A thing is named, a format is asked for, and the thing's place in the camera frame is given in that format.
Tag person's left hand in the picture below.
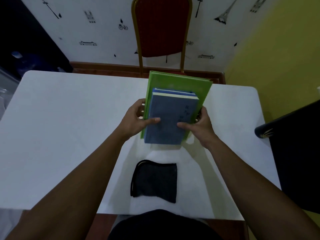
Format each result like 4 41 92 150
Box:
116 98 161 141

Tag person's right hand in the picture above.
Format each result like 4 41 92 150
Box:
177 106 219 149

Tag blue hardcover book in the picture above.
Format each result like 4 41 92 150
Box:
144 88 200 145

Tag large green book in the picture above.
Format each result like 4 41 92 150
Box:
140 70 213 140

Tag person's right forearm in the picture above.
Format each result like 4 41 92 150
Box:
205 137 320 240

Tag person's left forearm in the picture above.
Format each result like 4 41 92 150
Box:
5 128 130 240

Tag dark folded cloth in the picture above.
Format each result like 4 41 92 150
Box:
130 160 178 204

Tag white tablecloth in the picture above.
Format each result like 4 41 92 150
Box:
0 70 282 221

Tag person's dark shorts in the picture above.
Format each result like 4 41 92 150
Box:
107 209 223 240

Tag dark blue chair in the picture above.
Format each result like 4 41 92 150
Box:
254 100 320 214

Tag dark cabinet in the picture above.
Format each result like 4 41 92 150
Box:
0 0 73 80

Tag red chair with gold frame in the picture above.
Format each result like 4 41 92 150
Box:
131 0 193 78

